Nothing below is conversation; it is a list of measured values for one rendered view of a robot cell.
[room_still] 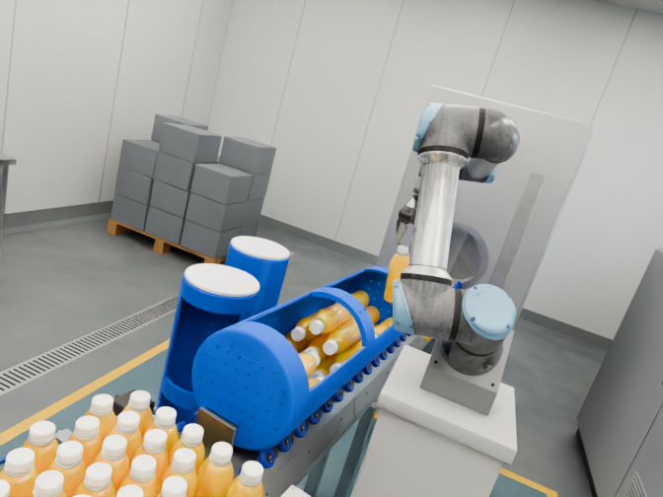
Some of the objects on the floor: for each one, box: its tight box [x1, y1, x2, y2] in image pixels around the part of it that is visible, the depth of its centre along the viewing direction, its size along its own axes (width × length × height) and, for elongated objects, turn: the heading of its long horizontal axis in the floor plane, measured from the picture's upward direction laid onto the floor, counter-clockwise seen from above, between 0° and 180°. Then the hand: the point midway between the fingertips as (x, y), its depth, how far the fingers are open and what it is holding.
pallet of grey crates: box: [107, 114, 276, 265], centre depth 500 cm, size 120×80×119 cm
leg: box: [303, 450, 331, 497], centre depth 225 cm, size 6×6×63 cm
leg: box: [333, 401, 378, 497], centre depth 220 cm, size 6×6×63 cm
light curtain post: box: [488, 173, 546, 290], centre depth 235 cm, size 6×6×170 cm
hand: (404, 247), depth 173 cm, fingers closed on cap, 4 cm apart
